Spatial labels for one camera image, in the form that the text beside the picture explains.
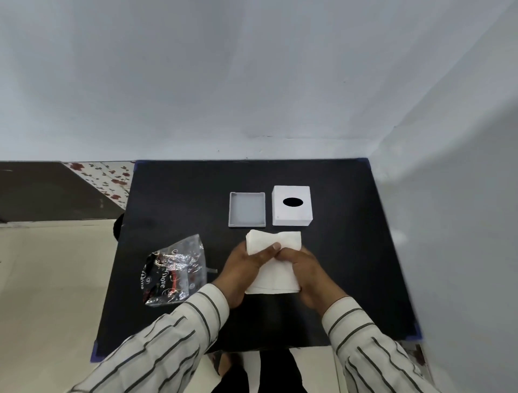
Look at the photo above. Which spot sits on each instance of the clear printed plastic wrapper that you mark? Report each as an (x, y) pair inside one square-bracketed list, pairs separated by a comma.
[(174, 271)]

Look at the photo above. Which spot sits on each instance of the person's right forearm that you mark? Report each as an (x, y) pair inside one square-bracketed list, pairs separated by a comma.
[(372, 348)]

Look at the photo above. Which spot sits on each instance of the blue tape corner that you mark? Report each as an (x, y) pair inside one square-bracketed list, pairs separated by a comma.
[(415, 332), (96, 352)]

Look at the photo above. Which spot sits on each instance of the person's left forearm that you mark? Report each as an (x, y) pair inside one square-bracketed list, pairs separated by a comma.
[(162, 344)]

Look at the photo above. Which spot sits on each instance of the person's left thumb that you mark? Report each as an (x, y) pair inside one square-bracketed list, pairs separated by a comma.
[(268, 252)]

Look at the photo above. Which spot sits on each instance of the dark brown floor mat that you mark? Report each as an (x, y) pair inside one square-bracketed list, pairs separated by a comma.
[(48, 190)]

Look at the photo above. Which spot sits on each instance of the person's black trousers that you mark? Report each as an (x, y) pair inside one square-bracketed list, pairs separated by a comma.
[(275, 372)]

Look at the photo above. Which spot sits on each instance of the black round object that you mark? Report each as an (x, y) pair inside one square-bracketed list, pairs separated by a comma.
[(118, 227)]

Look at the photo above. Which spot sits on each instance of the person's right hand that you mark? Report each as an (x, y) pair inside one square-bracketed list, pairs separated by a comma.
[(313, 279)]

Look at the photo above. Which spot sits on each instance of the person's left hand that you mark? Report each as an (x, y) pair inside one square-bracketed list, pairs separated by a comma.
[(236, 275)]

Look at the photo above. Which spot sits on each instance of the person's right thumb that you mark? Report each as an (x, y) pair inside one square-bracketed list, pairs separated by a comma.
[(286, 254)]

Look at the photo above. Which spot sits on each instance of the white box tray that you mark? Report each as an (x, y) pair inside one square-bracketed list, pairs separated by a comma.
[(247, 208)]

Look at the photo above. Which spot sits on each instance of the white tissue box cover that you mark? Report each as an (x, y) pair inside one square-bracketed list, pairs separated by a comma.
[(292, 210)]

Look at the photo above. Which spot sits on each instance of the white tissue stack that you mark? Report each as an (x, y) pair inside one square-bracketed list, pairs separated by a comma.
[(277, 275)]

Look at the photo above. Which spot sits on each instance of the floral patterned floor sheet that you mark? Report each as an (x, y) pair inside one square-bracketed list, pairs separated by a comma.
[(107, 178)]

